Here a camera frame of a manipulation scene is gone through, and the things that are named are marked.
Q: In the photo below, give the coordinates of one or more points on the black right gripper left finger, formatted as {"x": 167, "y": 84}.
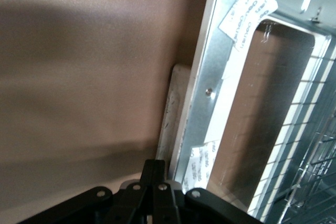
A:
{"x": 126, "y": 208}

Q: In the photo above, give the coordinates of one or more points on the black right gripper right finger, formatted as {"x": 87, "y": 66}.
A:
{"x": 183, "y": 211}

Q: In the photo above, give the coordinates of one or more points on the glass toaster oven door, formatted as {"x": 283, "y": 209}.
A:
{"x": 202, "y": 98}

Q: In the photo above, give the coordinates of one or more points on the small white printed sticker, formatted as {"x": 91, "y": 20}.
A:
{"x": 199, "y": 163}

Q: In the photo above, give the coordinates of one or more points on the large white printed sticker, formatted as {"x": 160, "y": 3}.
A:
{"x": 246, "y": 11}

